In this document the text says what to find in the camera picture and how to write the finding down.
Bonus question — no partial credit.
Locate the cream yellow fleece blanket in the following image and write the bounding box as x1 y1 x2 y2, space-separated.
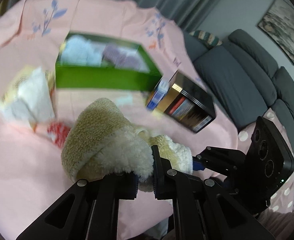
61 98 193 192

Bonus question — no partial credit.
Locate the blue plush toy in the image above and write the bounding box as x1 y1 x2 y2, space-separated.
59 35 105 66

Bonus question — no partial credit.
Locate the white soft cloth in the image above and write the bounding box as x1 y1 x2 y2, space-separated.
0 65 56 130

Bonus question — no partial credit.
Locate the black gold tin box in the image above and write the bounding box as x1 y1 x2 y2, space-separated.
155 71 216 133

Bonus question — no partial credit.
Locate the blue white small carton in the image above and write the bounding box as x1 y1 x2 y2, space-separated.
146 79 170 111

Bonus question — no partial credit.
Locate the red patterned small item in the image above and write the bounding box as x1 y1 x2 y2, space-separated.
47 121 71 148

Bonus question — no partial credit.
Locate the grey sofa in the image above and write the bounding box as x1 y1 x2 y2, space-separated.
183 28 294 210

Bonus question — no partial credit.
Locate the pink printed tablecloth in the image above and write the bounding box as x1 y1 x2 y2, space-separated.
0 0 240 240

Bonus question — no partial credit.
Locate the striped cushion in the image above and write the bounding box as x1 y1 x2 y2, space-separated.
189 30 223 49

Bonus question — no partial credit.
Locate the purple mesh bath sponge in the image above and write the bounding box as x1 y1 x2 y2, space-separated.
103 43 149 73

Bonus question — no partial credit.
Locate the green open box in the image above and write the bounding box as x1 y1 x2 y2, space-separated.
56 32 162 91

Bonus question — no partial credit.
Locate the framed wall picture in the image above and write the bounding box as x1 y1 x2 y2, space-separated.
257 0 294 64

